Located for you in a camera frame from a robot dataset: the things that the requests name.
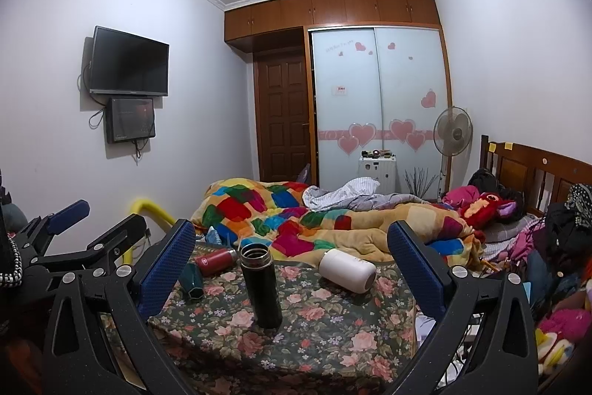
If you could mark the black thermos cup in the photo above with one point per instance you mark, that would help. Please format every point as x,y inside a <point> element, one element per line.
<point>261,288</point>

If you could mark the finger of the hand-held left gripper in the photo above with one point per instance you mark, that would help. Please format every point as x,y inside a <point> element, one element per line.
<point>69,213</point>
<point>119,234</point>

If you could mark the grey striped cloth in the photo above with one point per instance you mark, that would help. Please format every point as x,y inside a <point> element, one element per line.
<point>351,193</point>

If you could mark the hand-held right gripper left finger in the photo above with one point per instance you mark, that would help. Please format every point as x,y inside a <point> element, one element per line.
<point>166,272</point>

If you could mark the wall television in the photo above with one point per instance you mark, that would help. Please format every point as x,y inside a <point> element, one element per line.
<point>129,62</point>

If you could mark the frosted sliding wardrobe door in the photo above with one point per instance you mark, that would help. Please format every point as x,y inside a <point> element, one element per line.
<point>411,99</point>
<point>344,99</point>

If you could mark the red plush toy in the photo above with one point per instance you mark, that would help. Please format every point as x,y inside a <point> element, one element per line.
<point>485,210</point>

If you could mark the wooden headboard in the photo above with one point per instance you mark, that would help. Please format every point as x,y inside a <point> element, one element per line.
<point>532,166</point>

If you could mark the small white cabinet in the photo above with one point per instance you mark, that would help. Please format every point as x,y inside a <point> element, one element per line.
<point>378,174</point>

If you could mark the brown wooden door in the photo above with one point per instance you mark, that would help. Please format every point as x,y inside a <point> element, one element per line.
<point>282,117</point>

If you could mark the colourful patchwork blanket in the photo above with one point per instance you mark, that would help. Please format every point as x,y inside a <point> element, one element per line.
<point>333,228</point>

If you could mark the wooden overhead cabinet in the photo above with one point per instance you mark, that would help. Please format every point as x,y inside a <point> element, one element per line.
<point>323,11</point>

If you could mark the black reed sticks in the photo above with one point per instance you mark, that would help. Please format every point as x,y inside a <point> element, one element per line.
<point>420,182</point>

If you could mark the pink cloth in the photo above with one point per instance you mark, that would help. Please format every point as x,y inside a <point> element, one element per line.
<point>462,195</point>

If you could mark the blue and white packet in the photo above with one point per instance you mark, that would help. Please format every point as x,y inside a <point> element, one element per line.
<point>216,236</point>

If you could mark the green cup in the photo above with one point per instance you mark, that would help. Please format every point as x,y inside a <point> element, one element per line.
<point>190,283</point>

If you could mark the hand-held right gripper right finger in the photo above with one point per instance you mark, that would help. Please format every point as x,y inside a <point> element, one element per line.
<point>416,272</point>

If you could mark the standing fan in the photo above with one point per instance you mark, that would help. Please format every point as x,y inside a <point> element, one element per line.
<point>453,129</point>

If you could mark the red thermos bottle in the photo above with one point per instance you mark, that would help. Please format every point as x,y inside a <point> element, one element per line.
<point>215,261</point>

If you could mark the floral tablecloth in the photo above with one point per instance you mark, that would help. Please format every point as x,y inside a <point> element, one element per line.
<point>323,330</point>

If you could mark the black bag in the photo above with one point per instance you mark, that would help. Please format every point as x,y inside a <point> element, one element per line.
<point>483,178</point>

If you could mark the pile of clothes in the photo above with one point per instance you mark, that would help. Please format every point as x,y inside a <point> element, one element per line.
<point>559,247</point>

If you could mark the white cylindrical bottle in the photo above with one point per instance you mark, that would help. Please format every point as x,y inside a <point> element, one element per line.
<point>346,271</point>

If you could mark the yellow rail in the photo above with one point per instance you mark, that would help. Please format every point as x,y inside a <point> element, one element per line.
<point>143,210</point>

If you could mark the small wall monitor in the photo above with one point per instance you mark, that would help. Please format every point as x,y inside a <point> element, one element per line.
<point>131,120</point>

